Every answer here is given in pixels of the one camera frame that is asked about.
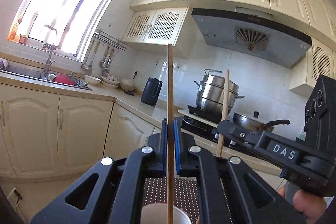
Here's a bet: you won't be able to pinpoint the steel sink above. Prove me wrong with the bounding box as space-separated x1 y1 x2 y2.
1 62 92 90

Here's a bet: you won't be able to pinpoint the pink cup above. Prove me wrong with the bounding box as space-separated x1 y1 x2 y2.
140 203 191 224

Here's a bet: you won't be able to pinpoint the upper cream cabinets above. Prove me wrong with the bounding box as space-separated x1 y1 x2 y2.
124 0 335 94

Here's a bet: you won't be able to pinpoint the wooden chopstick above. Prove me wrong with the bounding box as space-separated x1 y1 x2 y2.
216 69 230 157
167 44 174 224

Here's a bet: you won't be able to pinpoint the steel steamer pot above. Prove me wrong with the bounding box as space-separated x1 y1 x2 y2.
194 68 245 115

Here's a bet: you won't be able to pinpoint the cream cabinets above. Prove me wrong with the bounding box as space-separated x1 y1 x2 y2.
1 73 167 179
124 0 335 94

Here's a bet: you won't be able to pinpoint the lower cream cabinets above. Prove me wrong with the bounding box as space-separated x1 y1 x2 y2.
1 73 167 179

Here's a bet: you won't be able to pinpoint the steel wok with lid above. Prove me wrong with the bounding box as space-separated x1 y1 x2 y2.
233 111 290 132

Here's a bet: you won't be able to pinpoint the brown polka dot tablecloth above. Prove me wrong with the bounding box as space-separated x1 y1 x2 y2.
142 177 203 224

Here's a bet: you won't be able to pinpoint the grey range hood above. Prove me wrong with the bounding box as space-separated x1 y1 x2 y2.
191 9 312 68

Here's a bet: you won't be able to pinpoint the black induction cooker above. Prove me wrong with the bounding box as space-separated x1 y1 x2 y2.
187 105 222 123

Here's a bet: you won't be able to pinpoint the steel faucet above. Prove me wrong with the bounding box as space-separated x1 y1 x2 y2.
43 24 58 75

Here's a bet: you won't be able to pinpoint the stack of white bowls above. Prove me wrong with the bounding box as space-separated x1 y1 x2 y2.
101 75 120 86

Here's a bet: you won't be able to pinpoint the window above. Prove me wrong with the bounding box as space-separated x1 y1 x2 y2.
7 0 109 60

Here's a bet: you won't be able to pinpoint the utensil wall rack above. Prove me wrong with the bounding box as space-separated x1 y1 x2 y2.
81 28 127 76

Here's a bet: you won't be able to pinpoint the black gas stove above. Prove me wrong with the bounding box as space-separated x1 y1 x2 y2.
180 114 253 154

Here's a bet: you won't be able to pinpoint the person right hand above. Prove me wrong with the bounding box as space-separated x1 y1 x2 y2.
293 190 327 224

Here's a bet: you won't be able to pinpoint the dark blue kettle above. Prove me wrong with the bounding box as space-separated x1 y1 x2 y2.
141 77 163 106

